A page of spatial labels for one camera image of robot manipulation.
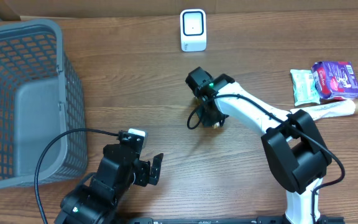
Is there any white tube gold cap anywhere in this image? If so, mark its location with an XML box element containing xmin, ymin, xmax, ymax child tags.
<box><xmin>290</xmin><ymin>99</ymin><xmax>358</xmax><ymax>121</ymax></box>

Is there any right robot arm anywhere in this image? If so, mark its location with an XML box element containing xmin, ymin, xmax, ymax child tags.
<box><xmin>185</xmin><ymin>67</ymin><xmax>345</xmax><ymax>223</ymax></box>

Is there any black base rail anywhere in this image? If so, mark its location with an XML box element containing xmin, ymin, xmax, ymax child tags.
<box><xmin>124</xmin><ymin>216</ymin><xmax>346</xmax><ymax>224</ymax></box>

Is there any green yellow snack packet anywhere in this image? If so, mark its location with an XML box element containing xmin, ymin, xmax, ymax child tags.
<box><xmin>212</xmin><ymin>122</ymin><xmax>220</xmax><ymax>129</ymax></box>

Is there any purple Carefree pad packet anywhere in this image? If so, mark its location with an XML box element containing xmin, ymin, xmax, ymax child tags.
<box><xmin>311</xmin><ymin>61</ymin><xmax>358</xmax><ymax>100</ymax></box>

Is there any white barcode scanner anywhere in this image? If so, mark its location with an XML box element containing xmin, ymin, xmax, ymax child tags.
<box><xmin>180</xmin><ymin>9</ymin><xmax>207</xmax><ymax>52</ymax></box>

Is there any teal tissue packet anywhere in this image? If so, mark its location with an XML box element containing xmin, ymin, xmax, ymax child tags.
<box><xmin>290</xmin><ymin>69</ymin><xmax>320</xmax><ymax>106</ymax></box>

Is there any grey plastic shopping basket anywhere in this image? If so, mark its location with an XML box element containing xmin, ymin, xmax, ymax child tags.
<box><xmin>0</xmin><ymin>19</ymin><xmax>88</xmax><ymax>189</ymax></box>

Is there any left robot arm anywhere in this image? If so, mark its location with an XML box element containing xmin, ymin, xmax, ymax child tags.
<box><xmin>54</xmin><ymin>129</ymin><xmax>163</xmax><ymax>224</ymax></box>

